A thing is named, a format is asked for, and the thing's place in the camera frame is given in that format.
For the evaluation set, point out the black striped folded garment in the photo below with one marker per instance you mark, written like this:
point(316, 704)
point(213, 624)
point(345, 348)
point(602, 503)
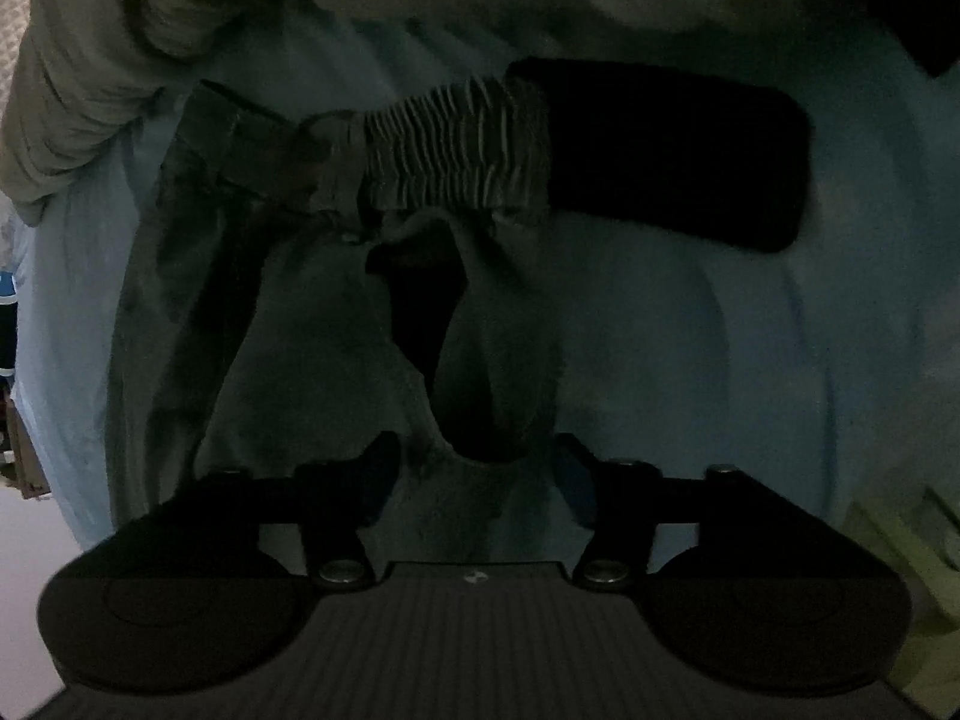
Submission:
point(6, 315)

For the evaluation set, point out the grey duvet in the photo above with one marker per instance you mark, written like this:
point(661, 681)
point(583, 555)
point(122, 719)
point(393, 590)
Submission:
point(150, 7)

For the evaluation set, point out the grey-green pants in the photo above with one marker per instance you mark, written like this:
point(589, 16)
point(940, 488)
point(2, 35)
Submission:
point(225, 240)

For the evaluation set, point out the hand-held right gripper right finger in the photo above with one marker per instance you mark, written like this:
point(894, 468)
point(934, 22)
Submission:
point(574, 481)

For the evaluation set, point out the black cloth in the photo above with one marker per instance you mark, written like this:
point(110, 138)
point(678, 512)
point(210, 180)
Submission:
point(675, 161)

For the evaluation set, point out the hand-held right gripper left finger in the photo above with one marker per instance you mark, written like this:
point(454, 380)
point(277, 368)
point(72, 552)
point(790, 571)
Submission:
point(382, 476)

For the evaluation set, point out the yellow-green cloth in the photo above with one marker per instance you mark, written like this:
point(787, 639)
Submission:
point(907, 562)

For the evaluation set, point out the wooden nightstand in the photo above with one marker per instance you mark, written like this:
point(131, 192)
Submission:
point(22, 465)

